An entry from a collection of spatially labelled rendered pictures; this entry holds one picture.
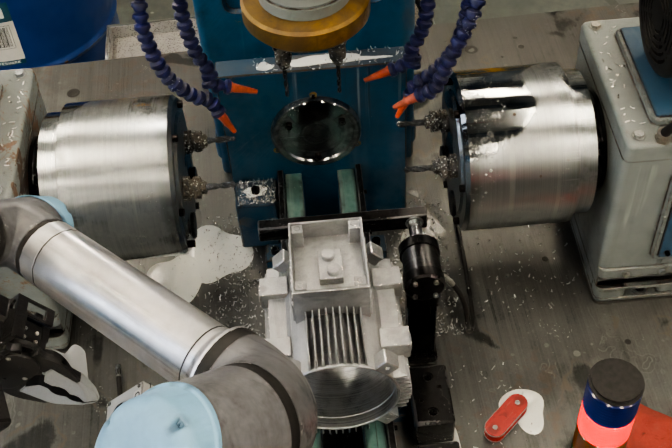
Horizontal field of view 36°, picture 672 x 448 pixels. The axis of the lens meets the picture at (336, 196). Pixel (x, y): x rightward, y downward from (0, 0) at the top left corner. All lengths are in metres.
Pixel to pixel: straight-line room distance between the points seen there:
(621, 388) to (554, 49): 1.15
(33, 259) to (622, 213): 0.88
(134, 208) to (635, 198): 0.73
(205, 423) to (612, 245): 0.96
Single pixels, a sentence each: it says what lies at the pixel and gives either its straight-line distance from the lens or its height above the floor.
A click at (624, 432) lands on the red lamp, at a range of 1.22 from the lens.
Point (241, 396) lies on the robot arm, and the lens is 0.88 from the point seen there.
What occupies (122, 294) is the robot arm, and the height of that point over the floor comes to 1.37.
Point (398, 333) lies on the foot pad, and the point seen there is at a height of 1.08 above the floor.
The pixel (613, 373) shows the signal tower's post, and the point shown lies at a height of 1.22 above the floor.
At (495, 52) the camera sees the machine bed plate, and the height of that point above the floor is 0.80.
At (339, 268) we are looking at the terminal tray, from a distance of 1.35.
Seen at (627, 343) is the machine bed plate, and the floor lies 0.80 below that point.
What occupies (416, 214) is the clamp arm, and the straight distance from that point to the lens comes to 1.54.
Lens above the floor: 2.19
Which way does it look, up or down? 48 degrees down
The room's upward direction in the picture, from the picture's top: 4 degrees counter-clockwise
